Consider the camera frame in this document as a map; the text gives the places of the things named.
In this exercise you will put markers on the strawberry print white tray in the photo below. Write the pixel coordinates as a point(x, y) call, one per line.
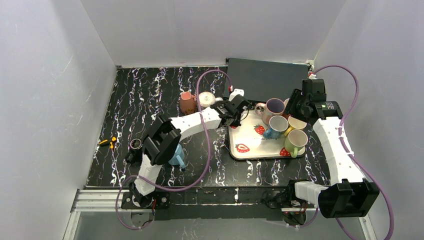
point(247, 141)

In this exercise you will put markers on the light blue faceted mug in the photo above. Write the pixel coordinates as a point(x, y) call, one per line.
point(178, 158)

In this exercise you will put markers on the light green mug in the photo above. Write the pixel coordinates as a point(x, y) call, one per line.
point(295, 143)

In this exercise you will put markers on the yellow black small tool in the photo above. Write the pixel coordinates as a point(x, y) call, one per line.
point(108, 142)

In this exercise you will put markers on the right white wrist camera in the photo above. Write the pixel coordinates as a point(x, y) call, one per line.
point(312, 75)

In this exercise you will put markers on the white floral mug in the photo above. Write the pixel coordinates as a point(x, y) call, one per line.
point(206, 99)

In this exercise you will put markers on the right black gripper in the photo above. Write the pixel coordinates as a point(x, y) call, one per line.
point(295, 104)

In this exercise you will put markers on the dark flat metal box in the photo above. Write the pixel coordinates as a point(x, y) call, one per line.
point(263, 80)

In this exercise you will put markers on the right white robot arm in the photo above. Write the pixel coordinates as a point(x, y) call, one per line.
point(349, 194)

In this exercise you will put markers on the beige pink mug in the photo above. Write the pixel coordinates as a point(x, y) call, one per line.
point(272, 107)

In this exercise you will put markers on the black mug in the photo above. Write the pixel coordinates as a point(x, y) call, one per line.
point(134, 154)

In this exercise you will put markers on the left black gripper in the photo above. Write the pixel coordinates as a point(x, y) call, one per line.
point(241, 108)

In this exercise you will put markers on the brown mug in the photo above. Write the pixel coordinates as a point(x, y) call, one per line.
point(188, 103)

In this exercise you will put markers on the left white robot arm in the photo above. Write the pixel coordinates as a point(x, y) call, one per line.
point(159, 144)

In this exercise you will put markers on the yellow mug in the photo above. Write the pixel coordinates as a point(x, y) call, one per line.
point(294, 124)

